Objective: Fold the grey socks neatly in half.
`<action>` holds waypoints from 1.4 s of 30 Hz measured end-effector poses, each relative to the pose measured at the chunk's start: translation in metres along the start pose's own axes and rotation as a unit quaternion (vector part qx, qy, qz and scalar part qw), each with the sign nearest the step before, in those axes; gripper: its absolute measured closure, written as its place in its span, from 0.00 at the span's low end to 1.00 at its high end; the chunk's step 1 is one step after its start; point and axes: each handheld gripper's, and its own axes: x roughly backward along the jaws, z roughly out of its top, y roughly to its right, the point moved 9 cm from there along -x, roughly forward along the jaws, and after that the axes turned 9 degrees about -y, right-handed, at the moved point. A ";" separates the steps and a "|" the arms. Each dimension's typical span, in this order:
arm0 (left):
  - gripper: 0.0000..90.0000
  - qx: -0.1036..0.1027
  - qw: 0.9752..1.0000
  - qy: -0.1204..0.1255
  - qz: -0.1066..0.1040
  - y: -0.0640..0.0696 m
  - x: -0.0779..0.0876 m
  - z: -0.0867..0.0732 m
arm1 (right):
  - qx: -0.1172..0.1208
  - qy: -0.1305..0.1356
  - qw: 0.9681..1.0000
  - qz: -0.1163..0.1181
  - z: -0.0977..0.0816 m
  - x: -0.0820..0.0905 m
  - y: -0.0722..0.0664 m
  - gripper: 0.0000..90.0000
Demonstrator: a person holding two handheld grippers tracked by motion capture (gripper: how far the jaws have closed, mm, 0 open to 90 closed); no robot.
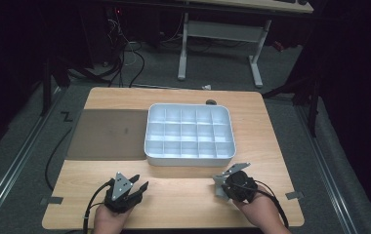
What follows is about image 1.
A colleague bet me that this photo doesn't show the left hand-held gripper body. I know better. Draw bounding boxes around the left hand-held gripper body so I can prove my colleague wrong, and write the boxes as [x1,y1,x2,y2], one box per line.
[103,172,144,215]

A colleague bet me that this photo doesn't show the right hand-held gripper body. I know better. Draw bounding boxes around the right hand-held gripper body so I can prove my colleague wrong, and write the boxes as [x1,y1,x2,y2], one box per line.
[221,162,259,204]

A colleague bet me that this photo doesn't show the white compartment storage box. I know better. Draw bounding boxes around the white compartment storage box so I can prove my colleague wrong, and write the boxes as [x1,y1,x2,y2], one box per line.
[144,102,237,168]

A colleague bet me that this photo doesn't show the person's left hand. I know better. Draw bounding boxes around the person's left hand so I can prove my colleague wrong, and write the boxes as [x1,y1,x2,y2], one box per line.
[92,202,133,234]

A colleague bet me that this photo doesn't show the person's right hand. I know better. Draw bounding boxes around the person's right hand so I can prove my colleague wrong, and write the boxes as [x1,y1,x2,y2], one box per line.
[231,192,293,234]

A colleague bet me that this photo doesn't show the dark brown mat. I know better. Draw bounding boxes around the dark brown mat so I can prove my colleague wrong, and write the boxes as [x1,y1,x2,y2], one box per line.
[64,108,149,162]

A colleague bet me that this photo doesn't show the grey tape piece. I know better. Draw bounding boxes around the grey tape piece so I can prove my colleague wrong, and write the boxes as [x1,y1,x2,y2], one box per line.
[39,196,64,206]
[285,190,305,201]

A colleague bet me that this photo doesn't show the black zigzag floor tape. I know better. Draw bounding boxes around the black zigzag floor tape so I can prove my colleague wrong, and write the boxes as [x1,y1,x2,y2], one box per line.
[60,110,74,123]

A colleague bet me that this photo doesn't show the black metal stand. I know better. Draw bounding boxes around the black metal stand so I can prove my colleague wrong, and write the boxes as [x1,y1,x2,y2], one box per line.
[39,56,71,118]
[263,63,322,138]

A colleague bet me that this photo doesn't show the small red thing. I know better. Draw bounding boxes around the small red thing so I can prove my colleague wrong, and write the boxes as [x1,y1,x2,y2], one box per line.
[272,40,286,54]

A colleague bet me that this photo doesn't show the white desk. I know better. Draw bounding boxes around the white desk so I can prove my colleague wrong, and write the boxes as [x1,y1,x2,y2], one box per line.
[177,0,315,89]

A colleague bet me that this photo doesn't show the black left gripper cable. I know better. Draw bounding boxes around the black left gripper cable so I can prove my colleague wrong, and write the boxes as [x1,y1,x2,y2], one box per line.
[82,178,115,234]

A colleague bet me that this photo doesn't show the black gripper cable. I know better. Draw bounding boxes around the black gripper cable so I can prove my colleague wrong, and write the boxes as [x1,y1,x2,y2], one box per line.
[230,179,290,230]
[82,178,115,234]

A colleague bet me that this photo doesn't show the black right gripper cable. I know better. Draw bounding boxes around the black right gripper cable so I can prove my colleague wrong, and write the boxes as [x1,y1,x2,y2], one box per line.
[230,179,290,230]

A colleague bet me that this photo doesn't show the thin black floor cable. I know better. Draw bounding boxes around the thin black floor cable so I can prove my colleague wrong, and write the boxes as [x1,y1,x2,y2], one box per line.
[44,126,74,192]

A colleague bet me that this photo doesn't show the metal floor rail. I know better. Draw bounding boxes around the metal floor rail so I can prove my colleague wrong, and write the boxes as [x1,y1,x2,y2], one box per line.
[295,104,359,234]
[0,87,62,226]

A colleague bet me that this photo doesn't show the black floor cable bundle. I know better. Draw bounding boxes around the black floor cable bundle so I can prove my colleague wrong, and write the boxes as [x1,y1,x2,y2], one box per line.
[69,13,146,89]

